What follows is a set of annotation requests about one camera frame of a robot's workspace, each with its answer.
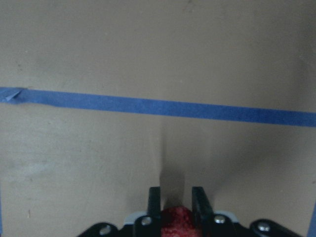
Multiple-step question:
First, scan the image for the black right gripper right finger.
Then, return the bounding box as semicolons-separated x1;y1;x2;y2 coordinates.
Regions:
192;186;214;237

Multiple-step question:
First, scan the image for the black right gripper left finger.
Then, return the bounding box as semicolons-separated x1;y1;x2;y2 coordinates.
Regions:
147;187;161;237

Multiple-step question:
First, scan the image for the red strawberry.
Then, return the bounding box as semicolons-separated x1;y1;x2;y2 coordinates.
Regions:
161;206;202;237

